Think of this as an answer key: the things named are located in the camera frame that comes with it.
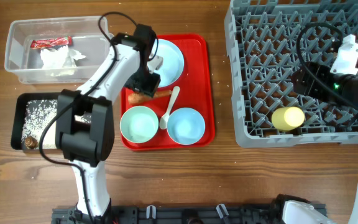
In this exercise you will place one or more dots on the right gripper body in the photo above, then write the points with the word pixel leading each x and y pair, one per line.
pixel 339 84

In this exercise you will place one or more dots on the red serving tray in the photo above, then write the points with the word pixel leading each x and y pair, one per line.
pixel 195 92

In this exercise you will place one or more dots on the yellow plastic cup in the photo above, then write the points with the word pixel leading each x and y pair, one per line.
pixel 288 118

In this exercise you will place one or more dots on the light blue bowl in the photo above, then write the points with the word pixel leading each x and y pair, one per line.
pixel 186 126

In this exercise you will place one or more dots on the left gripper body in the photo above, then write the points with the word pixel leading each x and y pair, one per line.
pixel 144 82

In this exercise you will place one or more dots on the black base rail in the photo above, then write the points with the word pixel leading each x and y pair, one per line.
pixel 282 209

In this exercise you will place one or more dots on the light blue plate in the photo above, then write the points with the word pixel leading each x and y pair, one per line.
pixel 173 62

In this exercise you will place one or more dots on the white tissue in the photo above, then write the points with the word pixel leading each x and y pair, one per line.
pixel 64 59

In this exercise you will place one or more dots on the grey dishwasher rack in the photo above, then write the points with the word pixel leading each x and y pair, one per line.
pixel 260 42

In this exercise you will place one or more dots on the orange carrot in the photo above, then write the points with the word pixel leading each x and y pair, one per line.
pixel 138 98

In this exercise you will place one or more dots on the green bowl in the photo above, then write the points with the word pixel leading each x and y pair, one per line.
pixel 139 124

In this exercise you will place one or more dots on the white plastic spoon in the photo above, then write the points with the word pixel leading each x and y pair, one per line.
pixel 165 117

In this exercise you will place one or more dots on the white rice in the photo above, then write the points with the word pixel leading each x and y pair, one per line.
pixel 38 114

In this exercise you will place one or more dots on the red snack wrapper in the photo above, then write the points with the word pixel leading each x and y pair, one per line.
pixel 51 43

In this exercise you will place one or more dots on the clear plastic bin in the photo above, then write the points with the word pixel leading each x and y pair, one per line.
pixel 26 62

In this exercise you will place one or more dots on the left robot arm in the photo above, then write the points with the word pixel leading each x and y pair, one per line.
pixel 107 82

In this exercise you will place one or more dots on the black plastic tray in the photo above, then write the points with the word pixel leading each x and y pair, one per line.
pixel 19 118

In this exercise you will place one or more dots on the brown food scrap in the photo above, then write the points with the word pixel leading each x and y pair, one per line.
pixel 31 142

